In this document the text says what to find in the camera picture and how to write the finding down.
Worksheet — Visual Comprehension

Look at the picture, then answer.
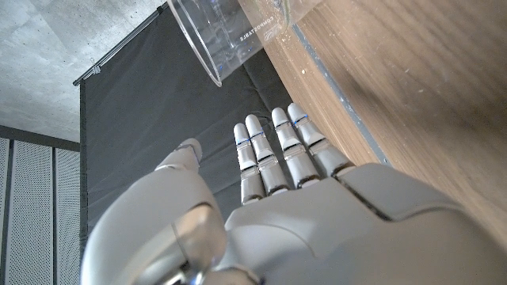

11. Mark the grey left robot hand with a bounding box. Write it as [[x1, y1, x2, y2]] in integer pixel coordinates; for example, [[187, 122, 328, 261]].
[[78, 102, 507, 285]]

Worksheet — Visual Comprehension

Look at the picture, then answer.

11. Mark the clear plastic cup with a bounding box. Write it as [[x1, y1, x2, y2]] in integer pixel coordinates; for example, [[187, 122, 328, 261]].
[[166, 0, 324, 88]]

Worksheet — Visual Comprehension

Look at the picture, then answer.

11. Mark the wooden table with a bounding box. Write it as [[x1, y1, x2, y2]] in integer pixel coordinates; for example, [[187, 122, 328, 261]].
[[291, 23, 391, 165]]

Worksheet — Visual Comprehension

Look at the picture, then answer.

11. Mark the black backdrop curtain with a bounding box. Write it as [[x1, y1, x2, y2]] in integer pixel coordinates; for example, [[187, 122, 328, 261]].
[[78, 3, 302, 238]]

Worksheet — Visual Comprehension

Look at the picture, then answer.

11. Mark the black backdrop crossbar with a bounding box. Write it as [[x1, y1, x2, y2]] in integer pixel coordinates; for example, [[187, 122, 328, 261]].
[[72, 2, 170, 87]]

